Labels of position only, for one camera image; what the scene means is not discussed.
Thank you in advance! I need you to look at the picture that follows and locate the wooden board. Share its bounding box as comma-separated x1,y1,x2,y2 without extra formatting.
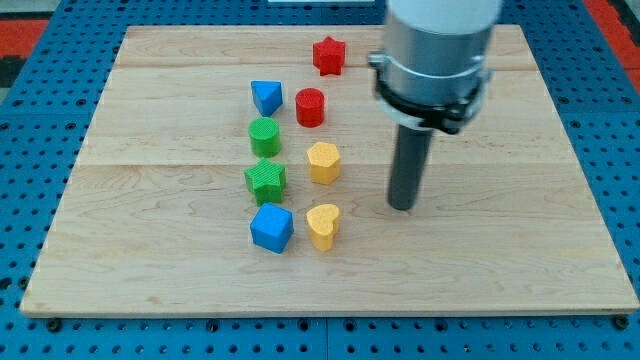
20,25,639,318

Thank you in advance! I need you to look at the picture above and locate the blue triangle block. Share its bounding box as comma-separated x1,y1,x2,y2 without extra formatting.
250,80,283,117

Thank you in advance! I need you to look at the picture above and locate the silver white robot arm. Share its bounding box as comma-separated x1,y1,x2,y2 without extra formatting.
368,0,503,134

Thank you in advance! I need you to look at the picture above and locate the blue cube block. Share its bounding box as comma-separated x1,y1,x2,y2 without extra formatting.
250,203,294,254

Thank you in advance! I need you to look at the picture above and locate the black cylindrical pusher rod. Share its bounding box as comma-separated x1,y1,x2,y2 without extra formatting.
387,125,433,210

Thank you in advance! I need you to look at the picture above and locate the yellow heart block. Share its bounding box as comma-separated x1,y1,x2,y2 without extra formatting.
306,204,340,252

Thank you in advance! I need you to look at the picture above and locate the green star block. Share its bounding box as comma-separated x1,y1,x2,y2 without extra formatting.
244,158,287,206

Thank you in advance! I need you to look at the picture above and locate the green cylinder block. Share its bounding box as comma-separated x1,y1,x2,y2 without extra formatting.
248,117,281,158

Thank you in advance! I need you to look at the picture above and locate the red star block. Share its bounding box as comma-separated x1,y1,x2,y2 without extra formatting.
312,36,346,76

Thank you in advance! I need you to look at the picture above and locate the red cylinder block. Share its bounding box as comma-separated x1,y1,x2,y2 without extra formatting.
295,88,325,128

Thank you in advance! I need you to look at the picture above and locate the yellow pentagon block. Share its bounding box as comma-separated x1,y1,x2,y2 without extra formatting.
306,142,341,185

